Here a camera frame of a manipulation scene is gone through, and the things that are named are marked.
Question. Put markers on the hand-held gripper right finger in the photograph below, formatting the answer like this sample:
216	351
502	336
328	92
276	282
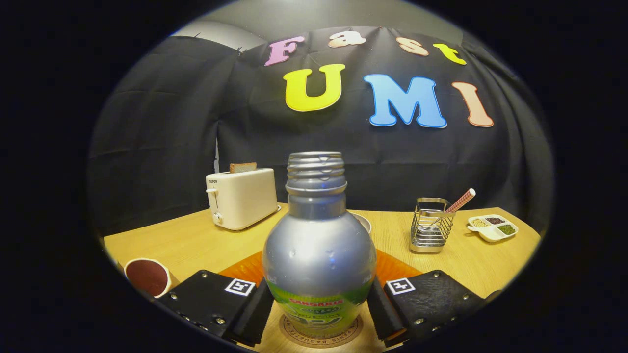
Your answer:
431	299

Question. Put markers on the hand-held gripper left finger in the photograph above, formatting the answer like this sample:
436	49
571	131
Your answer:
206	299

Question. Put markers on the round cork coaster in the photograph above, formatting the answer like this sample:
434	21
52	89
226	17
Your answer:
353	336

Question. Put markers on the silver juice bottle green label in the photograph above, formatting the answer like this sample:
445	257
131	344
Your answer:
319	255

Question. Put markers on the wooden table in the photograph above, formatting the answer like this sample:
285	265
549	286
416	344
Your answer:
196	245

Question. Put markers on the white divided dish with beans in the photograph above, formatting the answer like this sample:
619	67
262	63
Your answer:
492	228

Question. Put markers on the small white oval dish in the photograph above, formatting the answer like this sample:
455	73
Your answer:
362	221

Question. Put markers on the red checked straw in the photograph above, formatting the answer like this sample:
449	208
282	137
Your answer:
463	199

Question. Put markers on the white toaster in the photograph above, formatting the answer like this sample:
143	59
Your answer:
245	198

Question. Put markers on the toasted bread slice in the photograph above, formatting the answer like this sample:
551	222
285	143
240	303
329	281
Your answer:
243	167

